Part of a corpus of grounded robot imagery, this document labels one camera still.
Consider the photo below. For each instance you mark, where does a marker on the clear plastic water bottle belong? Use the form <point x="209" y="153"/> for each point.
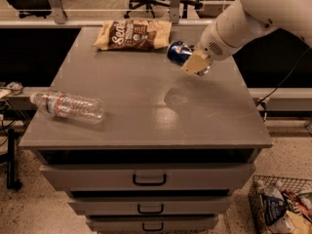
<point x="68" y="106"/>

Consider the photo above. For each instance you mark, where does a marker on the black office chair centre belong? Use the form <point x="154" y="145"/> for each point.
<point x="177" y="9"/>

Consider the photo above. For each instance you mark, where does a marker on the black stand leg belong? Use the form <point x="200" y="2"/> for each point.
<point x="12" y="182"/>

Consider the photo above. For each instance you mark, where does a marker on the wire basket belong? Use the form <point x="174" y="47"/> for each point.
<point x="273" y="186"/>

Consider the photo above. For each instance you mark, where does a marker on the grey drawer cabinet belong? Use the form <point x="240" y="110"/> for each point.
<point x="203" y="133"/>

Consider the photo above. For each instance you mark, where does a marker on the drawer black handle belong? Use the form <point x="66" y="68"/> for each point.
<point x="149" y="180"/>
<point x="152" y="227"/>
<point x="150" y="210"/>

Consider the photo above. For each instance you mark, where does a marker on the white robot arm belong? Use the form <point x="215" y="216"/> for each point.
<point x="294" y="16"/>

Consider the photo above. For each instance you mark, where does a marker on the middle drawer black handle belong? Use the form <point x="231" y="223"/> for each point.
<point x="150" y="210"/>

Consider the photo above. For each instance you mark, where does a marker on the blue pepsi can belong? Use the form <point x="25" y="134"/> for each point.
<point x="178" y="52"/>

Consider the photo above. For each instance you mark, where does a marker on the blue snack bag in basket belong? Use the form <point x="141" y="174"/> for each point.
<point x="274" y="208"/>

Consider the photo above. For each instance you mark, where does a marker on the yellow snack bag in basket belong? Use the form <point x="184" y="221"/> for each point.
<point x="299" y="225"/>

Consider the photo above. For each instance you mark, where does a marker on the brown chip bag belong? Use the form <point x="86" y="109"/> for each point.
<point x="133" y="34"/>

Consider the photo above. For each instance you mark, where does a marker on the bottom drawer black handle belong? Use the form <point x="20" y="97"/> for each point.
<point x="152" y="227"/>

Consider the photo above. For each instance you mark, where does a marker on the red snack bag in basket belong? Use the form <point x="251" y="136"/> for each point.
<point x="300" y="202"/>

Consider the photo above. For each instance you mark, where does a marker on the top drawer black handle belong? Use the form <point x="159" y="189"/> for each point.
<point x="149" y="180"/>

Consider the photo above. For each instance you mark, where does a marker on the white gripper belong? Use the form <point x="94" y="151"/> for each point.
<point x="213" y="43"/>

